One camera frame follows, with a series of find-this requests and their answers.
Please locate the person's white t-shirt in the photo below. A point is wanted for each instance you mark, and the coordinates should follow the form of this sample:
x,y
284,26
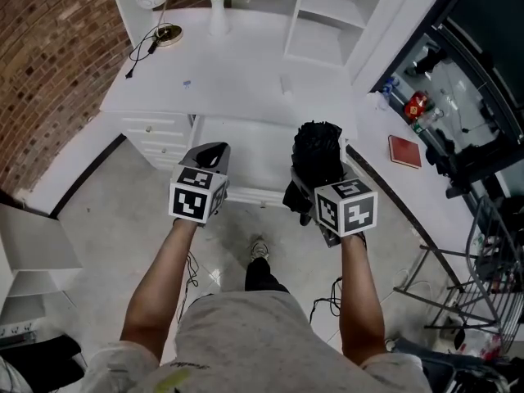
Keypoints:
x,y
245,342

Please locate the black bag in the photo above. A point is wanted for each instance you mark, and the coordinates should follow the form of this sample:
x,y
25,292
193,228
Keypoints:
x,y
462,166

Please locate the person's right forearm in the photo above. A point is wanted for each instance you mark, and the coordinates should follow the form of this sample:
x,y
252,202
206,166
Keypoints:
x,y
362,301

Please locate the small white side drawer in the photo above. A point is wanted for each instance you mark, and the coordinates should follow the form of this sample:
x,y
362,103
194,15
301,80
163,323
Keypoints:
x,y
155,126
165,163
163,147

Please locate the small white block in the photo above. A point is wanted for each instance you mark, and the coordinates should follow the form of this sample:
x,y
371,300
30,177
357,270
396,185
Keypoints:
x,y
286,85

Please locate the person's grey sneaker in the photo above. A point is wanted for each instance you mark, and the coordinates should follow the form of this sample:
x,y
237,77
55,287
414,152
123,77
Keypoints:
x,y
260,249

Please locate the white vase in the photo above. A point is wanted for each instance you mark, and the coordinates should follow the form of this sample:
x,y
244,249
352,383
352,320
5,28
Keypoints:
x,y
219,21

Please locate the red packet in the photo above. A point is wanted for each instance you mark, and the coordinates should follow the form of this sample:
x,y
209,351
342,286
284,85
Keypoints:
x,y
417,105

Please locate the red book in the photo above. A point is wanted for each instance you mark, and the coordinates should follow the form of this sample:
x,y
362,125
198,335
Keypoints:
x,y
405,152

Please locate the white window sill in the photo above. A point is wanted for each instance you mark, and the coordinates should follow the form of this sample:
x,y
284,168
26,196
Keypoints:
x,y
409,195

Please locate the person's black trousers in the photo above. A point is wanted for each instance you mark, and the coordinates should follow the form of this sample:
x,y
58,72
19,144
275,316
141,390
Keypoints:
x,y
262,276

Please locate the white desk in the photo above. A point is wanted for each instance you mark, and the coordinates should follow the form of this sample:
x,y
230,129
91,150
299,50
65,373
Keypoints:
x,y
245,76

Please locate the white shelf unit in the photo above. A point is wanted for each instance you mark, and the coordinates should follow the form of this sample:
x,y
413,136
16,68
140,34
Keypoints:
x,y
327,27

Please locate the white side cabinet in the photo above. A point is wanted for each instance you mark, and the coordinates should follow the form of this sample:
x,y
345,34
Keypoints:
x,y
32,240

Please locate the green label bottle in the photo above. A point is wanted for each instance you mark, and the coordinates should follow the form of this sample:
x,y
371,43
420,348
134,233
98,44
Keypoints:
x,y
425,121

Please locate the black metal rack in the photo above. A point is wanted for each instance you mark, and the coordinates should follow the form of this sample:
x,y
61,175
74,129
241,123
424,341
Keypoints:
x,y
487,260

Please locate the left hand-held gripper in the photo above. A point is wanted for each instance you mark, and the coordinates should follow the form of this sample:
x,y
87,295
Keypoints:
x,y
190,203

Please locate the person's left forearm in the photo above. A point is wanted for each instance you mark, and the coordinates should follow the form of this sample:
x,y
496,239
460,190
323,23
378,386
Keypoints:
x,y
157,293

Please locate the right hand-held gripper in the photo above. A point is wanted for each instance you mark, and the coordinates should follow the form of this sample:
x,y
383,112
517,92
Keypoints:
x,y
356,211

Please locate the clear blue plastic bottle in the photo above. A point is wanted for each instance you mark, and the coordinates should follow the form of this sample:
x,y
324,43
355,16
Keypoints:
x,y
389,85

